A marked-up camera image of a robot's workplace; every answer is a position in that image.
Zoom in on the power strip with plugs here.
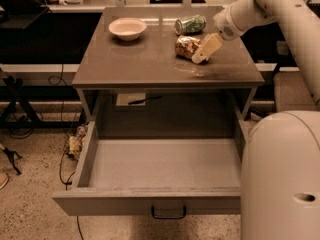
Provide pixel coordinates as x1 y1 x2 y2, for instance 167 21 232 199
67 126 87 160

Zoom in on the grey cabinet with glossy top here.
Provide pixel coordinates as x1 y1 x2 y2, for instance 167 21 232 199
73 7 264 123

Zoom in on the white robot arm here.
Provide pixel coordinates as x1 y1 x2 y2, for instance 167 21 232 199
214 0 320 240

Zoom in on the green soda can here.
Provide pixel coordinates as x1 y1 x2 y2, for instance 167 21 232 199
175 15 206 35

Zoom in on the dark chair at left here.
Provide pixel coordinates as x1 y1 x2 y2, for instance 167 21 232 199
0 0 50 30

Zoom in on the black floor cable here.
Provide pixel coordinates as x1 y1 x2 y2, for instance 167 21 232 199
48 63 85 240

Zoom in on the grey open top drawer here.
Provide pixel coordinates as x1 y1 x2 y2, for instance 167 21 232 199
52 91 249 217

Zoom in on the black drawer handle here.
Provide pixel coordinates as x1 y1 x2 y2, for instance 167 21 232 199
151 206 187 220

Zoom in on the white ceramic bowl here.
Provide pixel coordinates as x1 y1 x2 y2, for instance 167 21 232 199
108 18 147 41

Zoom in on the white label with black pen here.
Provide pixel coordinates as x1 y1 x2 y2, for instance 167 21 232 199
116 93 159 106

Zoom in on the black tripod stand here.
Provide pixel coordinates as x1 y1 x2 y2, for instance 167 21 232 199
0 71 83 129

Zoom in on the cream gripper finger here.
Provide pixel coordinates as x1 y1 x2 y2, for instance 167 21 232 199
191 33 224 64

